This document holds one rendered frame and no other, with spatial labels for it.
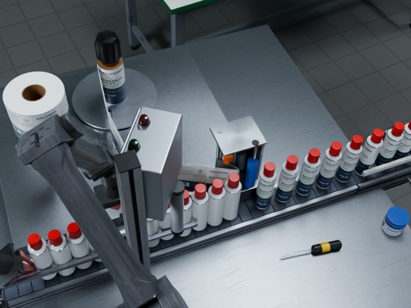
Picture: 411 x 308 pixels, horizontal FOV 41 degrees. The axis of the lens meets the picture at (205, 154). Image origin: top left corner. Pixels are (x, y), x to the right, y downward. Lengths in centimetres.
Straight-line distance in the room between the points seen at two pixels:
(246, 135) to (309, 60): 203
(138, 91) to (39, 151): 115
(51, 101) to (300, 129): 89
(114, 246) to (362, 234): 108
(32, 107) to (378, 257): 121
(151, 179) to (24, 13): 292
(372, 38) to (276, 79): 172
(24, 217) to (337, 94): 217
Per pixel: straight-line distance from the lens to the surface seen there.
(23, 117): 188
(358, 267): 180
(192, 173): 166
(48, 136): 94
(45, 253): 156
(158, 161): 112
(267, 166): 162
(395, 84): 359
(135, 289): 97
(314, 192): 184
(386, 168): 192
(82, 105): 204
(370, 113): 336
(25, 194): 185
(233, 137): 159
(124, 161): 109
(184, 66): 217
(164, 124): 118
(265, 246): 177
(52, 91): 192
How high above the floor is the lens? 237
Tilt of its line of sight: 53 degrees down
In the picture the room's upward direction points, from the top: 4 degrees clockwise
